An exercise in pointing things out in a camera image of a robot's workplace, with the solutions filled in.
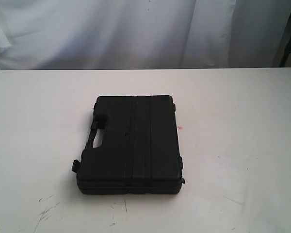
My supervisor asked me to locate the black plastic carrying case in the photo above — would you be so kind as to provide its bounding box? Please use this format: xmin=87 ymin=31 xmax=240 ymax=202
xmin=72 ymin=95 xmax=185 ymax=195

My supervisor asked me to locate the white backdrop curtain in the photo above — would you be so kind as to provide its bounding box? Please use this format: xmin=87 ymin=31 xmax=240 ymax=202
xmin=0 ymin=0 xmax=291 ymax=70

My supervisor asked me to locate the black metal stand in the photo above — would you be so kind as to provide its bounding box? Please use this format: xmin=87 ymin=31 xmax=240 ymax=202
xmin=278 ymin=15 xmax=291 ymax=67

